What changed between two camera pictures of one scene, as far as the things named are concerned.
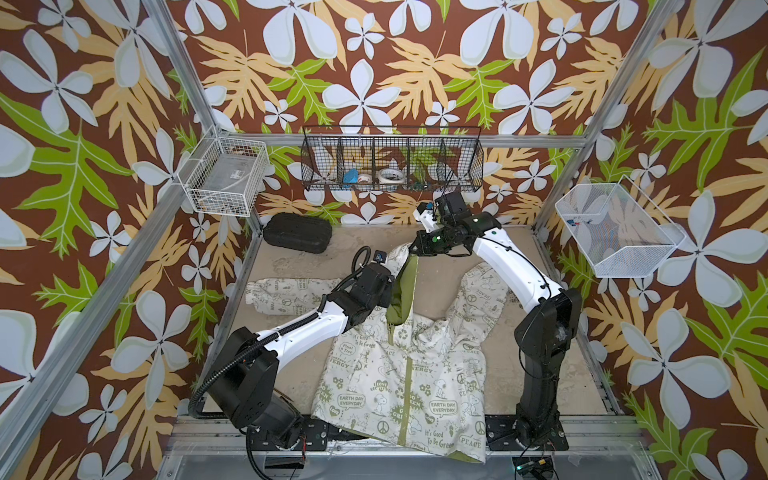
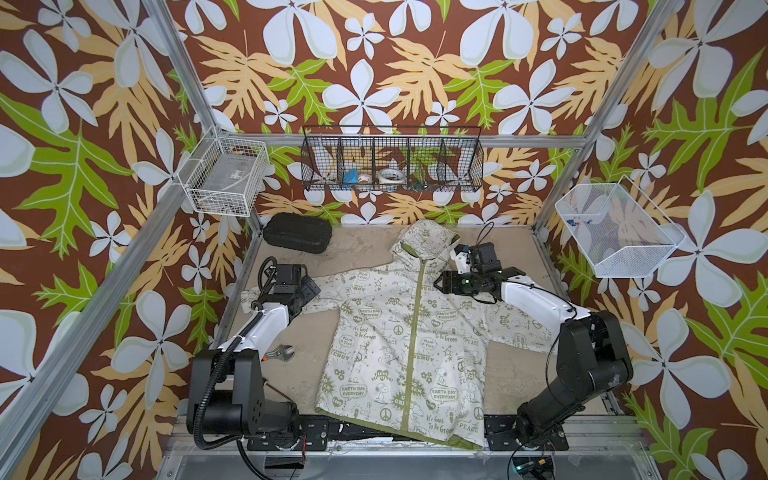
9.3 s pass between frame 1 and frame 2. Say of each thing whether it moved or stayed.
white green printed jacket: stayed
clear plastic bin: stayed
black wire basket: stayed
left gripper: moved
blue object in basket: stayed
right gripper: moved
